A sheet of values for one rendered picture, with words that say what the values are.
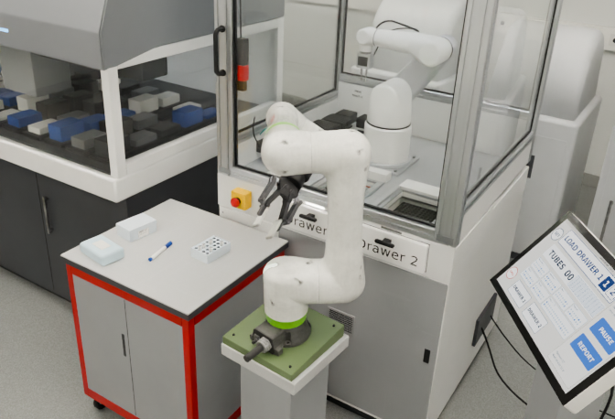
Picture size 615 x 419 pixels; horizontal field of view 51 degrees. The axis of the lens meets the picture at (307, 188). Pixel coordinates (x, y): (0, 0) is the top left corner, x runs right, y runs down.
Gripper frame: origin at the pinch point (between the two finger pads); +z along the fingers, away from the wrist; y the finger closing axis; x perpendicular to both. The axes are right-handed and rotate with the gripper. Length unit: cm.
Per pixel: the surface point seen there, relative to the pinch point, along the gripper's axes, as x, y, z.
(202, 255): 49, 8, -1
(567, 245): -64, 52, -23
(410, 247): -7, 49, -28
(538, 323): -60, 54, 1
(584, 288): -72, 52, -8
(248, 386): 18, 31, 37
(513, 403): 16, 156, -27
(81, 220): 135, -17, -14
